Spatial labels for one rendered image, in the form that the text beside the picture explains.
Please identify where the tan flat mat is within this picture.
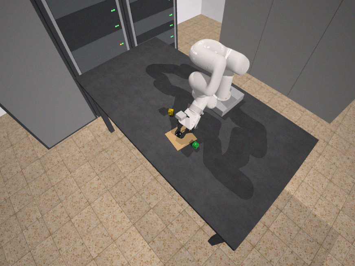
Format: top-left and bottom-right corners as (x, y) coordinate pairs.
(165, 126), (197, 151)

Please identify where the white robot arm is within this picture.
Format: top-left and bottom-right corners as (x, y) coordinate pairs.
(188, 39), (250, 115)

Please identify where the green die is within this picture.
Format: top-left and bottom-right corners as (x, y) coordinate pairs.
(192, 141), (199, 149)

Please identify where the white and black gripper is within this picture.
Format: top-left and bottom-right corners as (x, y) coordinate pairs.
(175, 108), (201, 139)

